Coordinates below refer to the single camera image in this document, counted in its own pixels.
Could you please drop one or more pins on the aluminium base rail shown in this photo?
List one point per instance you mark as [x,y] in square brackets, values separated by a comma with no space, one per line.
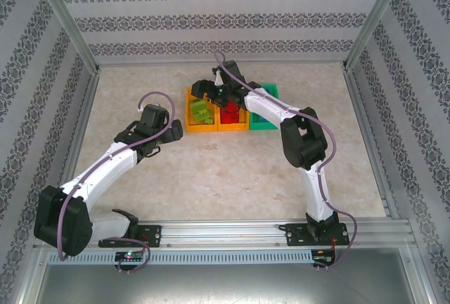
[225,233]

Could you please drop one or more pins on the lime green lego brick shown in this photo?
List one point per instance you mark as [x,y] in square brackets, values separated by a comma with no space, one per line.
[202,114]
[209,120]
[196,106]

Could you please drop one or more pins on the orange plastic bin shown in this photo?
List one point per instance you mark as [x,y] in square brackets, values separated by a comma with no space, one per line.
[202,128]
[232,127]

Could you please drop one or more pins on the green plastic bin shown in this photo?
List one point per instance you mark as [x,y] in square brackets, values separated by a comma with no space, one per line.
[262,126]

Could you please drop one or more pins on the aluminium frame post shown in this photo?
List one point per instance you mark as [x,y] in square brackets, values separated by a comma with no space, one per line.
[59,8]
[376,12]

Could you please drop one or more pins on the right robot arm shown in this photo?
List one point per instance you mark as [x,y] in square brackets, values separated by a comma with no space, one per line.
[267,105]

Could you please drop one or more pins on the blue lego brick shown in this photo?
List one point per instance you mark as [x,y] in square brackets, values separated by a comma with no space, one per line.
[259,118]

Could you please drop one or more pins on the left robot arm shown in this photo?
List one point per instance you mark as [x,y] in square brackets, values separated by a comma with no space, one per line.
[102,166]

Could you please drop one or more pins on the small circuit board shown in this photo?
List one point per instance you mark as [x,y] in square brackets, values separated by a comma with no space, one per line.
[130,255]
[321,259]

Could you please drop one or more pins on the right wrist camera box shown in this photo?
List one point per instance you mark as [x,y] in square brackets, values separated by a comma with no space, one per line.
[218,78]

